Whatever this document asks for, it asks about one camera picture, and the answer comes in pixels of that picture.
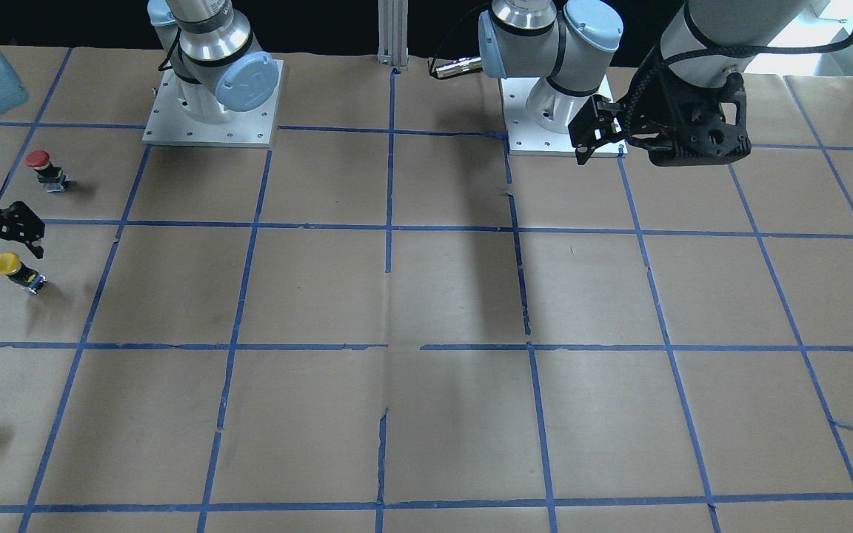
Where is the yellow push button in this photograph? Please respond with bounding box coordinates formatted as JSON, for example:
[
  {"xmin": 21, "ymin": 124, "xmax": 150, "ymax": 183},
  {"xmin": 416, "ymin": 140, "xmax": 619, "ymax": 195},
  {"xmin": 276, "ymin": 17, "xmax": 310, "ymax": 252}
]
[{"xmin": 0, "ymin": 252, "xmax": 48, "ymax": 294}]

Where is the black braided cable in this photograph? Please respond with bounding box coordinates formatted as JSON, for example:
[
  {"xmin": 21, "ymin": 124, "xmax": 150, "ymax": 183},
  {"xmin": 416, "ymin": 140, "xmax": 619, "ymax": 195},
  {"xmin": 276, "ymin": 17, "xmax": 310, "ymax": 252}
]
[{"xmin": 619, "ymin": 0, "xmax": 853, "ymax": 141}]

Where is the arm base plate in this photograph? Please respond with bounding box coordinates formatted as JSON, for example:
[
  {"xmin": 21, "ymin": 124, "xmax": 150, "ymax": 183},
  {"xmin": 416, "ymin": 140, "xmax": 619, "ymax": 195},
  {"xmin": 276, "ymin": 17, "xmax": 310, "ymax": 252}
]
[
  {"xmin": 498, "ymin": 78, "xmax": 588, "ymax": 158},
  {"xmin": 142, "ymin": 70, "xmax": 281, "ymax": 149}
]

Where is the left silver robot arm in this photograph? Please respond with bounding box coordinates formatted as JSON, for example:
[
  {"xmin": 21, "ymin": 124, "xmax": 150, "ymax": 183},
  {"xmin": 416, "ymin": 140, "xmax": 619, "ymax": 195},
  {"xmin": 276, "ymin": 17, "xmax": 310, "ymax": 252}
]
[{"xmin": 478, "ymin": 1, "xmax": 853, "ymax": 167}]

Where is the aluminium frame post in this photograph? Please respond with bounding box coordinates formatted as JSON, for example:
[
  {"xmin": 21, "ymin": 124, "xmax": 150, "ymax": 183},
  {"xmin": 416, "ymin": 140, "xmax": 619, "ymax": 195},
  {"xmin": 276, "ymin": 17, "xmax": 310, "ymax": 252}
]
[{"xmin": 377, "ymin": 0, "xmax": 409, "ymax": 70}]

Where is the red push button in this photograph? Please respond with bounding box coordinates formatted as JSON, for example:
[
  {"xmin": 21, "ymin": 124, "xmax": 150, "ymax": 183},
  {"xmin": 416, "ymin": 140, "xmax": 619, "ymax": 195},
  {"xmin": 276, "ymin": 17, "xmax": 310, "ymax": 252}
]
[{"xmin": 24, "ymin": 150, "xmax": 68, "ymax": 193}]

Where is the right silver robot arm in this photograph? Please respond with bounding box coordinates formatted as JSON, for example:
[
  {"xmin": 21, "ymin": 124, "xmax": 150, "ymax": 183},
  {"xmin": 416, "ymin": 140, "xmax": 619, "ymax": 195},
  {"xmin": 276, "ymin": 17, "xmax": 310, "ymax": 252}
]
[{"xmin": 0, "ymin": 1, "xmax": 282, "ymax": 258}]

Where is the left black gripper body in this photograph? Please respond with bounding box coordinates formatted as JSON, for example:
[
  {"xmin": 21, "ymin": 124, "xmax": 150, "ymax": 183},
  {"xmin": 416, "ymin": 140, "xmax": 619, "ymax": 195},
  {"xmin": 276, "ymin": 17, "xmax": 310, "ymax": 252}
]
[{"xmin": 567, "ymin": 71, "xmax": 753, "ymax": 167}]

